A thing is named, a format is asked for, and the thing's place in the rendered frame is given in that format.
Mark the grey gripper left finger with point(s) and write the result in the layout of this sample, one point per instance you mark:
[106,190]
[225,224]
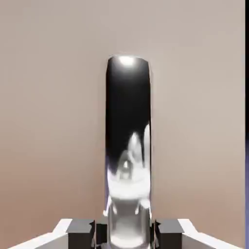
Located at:
[77,231]

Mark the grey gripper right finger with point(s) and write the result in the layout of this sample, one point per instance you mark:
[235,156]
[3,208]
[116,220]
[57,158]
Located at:
[171,231]

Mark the beige cabinet door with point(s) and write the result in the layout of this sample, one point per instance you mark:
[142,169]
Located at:
[48,107]

